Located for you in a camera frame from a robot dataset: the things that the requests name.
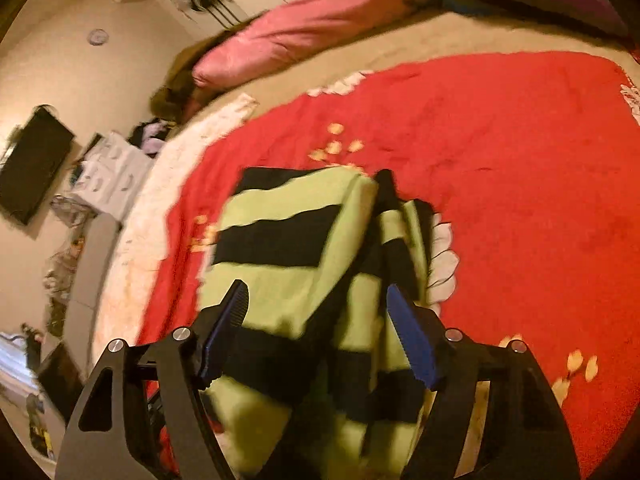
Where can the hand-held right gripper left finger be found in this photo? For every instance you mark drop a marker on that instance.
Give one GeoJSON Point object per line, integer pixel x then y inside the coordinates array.
{"type": "Point", "coordinates": [225, 330]}

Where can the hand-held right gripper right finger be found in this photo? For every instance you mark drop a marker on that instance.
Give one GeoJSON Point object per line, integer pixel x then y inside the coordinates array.
{"type": "Point", "coordinates": [415, 340]}

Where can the green black striped sweater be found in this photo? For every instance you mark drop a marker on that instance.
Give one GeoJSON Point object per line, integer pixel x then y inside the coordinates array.
{"type": "Point", "coordinates": [300, 285]}

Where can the pile of clothes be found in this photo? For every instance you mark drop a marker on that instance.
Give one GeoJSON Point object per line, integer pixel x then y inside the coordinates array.
{"type": "Point", "coordinates": [150, 135]}

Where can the white fluffy blanket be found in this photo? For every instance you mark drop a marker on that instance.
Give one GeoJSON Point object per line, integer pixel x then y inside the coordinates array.
{"type": "Point", "coordinates": [150, 210]}

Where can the red printed blanket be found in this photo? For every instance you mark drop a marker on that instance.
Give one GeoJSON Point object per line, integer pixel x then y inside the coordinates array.
{"type": "Point", "coordinates": [525, 185]}

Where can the white drawer unit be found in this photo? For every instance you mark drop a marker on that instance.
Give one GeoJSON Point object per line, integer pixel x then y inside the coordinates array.
{"type": "Point", "coordinates": [110, 175]}

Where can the olive green plush cushion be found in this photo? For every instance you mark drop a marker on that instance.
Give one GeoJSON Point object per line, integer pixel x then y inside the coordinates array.
{"type": "Point", "coordinates": [175, 85]}

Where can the beige bed sheet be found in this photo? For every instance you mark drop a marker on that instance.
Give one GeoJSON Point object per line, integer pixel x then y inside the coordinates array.
{"type": "Point", "coordinates": [450, 35]}

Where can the pink pillow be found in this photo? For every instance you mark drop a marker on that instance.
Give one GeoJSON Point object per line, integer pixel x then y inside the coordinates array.
{"type": "Point", "coordinates": [310, 20]}

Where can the grey upholstered bed frame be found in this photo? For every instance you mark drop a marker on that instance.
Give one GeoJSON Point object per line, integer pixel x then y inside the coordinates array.
{"type": "Point", "coordinates": [90, 270]}

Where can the black wall television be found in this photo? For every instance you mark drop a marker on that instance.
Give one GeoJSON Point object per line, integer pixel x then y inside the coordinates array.
{"type": "Point", "coordinates": [35, 165]}

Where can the round wall fixture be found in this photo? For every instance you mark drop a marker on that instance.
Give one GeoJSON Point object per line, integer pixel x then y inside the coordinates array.
{"type": "Point", "coordinates": [98, 37]}

